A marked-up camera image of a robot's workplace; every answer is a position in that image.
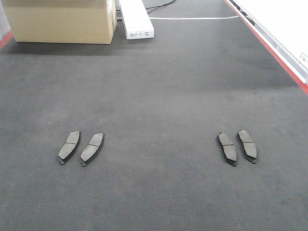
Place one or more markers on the brown cardboard box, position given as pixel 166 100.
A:
pixel 62 21

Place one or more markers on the grey brake pad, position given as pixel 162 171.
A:
pixel 228 148
pixel 92 149
pixel 69 147
pixel 248 146

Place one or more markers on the long white carton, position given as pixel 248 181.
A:
pixel 136 21

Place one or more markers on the black conveyor belt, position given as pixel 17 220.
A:
pixel 161 103

